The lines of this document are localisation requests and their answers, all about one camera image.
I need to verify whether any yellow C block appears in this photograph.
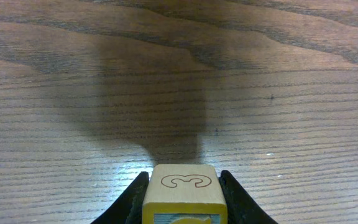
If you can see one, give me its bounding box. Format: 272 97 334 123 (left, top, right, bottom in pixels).
142 164 228 224

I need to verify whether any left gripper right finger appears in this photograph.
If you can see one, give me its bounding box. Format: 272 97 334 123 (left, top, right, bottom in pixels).
219 170 278 224

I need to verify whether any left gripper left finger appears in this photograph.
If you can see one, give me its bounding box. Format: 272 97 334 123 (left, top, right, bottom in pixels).
91 172 149 224

